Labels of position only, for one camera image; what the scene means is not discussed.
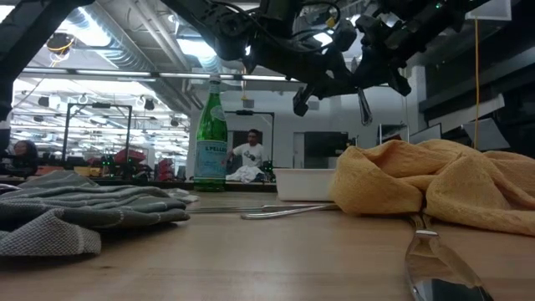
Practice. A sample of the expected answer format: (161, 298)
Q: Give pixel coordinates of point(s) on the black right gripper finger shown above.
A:
(400, 79)
(368, 67)

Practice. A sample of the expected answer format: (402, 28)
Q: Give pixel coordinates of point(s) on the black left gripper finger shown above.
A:
(349, 88)
(305, 98)

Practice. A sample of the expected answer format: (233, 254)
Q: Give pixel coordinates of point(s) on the silver table knife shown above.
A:
(434, 267)
(366, 117)

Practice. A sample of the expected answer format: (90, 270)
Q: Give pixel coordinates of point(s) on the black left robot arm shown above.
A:
(33, 29)

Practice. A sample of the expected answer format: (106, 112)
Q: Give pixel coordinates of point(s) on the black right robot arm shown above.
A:
(451, 16)

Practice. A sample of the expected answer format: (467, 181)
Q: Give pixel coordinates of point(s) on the black monitor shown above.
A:
(324, 150)

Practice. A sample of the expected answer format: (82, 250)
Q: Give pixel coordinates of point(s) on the tilted grey screen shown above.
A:
(487, 134)
(426, 134)

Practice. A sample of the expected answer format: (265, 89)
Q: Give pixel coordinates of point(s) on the person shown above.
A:
(25, 156)
(251, 152)

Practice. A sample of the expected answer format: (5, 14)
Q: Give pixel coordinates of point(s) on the white plastic cutlery tray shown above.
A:
(305, 184)

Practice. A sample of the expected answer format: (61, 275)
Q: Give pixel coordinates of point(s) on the white cloth heap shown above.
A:
(246, 174)

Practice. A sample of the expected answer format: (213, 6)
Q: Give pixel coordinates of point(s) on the yellow waffle cloth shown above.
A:
(418, 180)

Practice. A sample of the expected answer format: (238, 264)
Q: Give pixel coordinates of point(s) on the green glass water bottle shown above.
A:
(211, 138)

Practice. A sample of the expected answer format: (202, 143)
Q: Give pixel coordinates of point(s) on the silver cutlery pieces on table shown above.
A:
(259, 215)

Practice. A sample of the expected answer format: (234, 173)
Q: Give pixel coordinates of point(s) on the long ceiling light bar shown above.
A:
(125, 73)

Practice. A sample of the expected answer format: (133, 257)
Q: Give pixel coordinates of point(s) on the black yellow ceiling reel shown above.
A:
(59, 42)

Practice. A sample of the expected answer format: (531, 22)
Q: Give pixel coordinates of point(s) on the grey checked cloth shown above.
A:
(83, 200)

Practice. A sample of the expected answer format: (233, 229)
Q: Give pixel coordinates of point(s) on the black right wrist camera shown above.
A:
(346, 35)

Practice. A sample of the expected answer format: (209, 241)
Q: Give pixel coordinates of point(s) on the black rig frame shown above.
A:
(246, 112)

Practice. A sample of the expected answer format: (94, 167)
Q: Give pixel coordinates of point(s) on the silver ventilation duct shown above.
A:
(125, 50)

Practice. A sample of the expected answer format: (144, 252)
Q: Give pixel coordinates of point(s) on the black metal gantry frame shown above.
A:
(66, 134)

